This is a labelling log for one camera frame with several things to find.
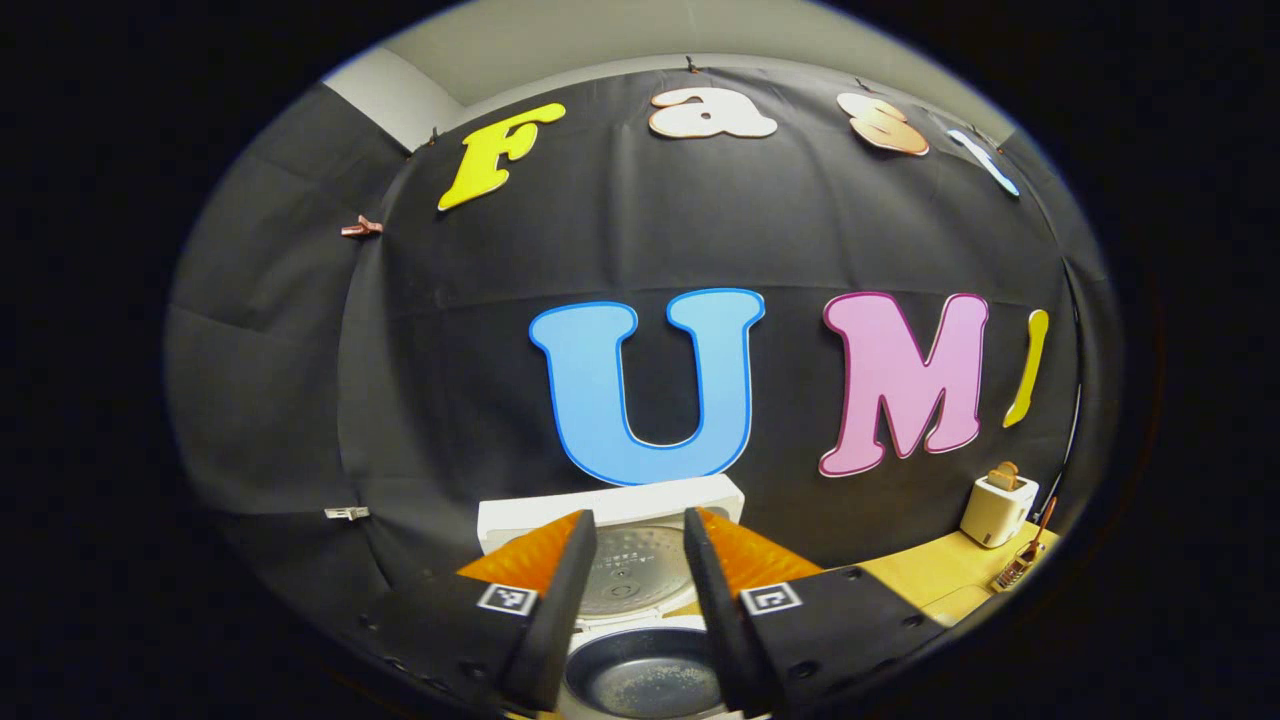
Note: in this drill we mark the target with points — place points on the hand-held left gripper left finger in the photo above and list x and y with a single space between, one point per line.
555 610

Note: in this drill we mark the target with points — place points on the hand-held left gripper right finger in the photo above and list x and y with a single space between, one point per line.
715 620

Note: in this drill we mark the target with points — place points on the white rice cooker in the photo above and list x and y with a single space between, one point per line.
640 500

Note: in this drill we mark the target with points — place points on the brown wooden spoon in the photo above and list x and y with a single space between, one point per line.
1045 520

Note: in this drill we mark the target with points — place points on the small white tag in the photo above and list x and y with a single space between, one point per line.
347 512

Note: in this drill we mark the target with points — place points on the white toaster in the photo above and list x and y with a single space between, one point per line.
995 515

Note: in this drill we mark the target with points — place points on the brown toast slice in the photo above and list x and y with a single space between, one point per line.
1003 476

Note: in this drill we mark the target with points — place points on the copper clip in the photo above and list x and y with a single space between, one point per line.
360 228

